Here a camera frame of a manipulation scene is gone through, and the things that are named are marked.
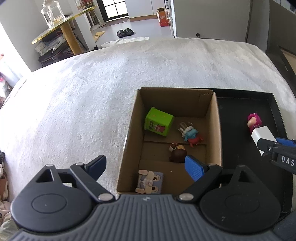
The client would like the white cabinet wall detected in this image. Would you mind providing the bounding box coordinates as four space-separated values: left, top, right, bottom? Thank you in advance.
169 1 251 42

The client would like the dark framed board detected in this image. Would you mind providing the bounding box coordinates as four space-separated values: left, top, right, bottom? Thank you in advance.
266 1 295 93

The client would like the pink haired figurine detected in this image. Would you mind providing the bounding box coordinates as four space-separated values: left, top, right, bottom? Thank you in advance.
247 113 262 133

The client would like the black tray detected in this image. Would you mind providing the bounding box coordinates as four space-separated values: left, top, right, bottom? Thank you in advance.
213 88 293 218

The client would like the clear glass jar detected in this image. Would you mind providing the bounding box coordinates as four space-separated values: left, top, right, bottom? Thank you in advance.
41 0 66 29

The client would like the white charger plug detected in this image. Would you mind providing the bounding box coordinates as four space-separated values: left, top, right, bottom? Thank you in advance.
251 126 277 156

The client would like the grey bunny block toy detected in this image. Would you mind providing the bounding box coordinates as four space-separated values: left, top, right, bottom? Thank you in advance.
135 170 164 195

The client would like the orange cardboard box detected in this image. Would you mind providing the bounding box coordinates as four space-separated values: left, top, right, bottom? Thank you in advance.
157 8 170 27

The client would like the black slippers pair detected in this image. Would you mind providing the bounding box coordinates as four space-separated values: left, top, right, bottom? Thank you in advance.
116 28 134 38

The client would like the brown cardboard box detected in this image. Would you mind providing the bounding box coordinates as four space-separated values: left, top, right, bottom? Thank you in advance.
116 88 222 195

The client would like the green hexagonal box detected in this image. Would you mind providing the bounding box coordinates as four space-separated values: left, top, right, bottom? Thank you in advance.
144 107 175 137

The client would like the blue and red figurine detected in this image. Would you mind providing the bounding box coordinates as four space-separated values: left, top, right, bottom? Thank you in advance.
178 122 203 148

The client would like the white floor towel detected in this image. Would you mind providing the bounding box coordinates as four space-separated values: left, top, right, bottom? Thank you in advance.
101 37 149 48

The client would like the round gold-edged table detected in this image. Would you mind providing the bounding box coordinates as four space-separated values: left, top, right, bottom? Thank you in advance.
31 5 97 55

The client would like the brown haired figurine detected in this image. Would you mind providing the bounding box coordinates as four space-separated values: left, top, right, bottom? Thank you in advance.
169 143 187 163

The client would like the white bed blanket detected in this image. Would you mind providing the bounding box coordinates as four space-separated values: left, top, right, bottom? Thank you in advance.
1 39 295 200

